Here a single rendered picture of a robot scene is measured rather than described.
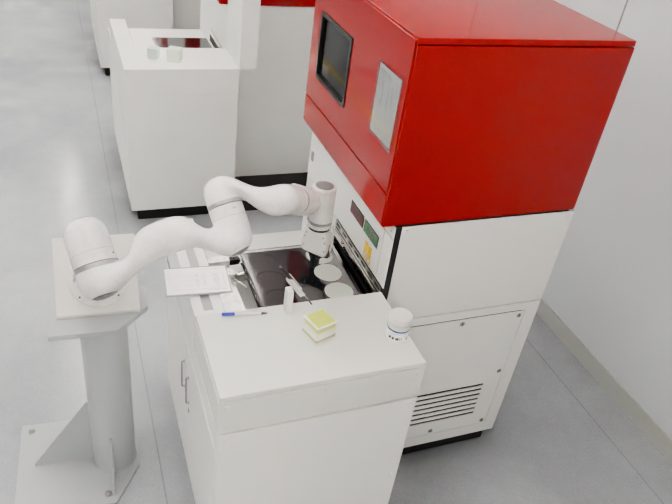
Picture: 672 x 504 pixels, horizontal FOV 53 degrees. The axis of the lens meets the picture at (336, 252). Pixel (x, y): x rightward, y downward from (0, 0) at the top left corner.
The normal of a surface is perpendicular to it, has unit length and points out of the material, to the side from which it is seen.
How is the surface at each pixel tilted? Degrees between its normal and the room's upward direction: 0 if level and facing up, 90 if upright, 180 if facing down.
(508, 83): 90
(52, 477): 0
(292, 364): 0
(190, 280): 0
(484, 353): 90
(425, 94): 90
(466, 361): 90
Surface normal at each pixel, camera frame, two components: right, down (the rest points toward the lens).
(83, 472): 0.12, -0.82
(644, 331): -0.93, 0.10
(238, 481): 0.34, 0.57
